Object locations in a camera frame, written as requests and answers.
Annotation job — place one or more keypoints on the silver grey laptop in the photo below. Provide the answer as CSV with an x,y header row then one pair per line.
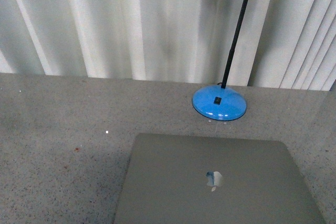
x,y
189,179

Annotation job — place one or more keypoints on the blue desk lamp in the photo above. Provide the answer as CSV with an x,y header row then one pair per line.
x,y
220,102

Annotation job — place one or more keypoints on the white pleated curtain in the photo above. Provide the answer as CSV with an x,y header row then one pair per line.
x,y
282,43

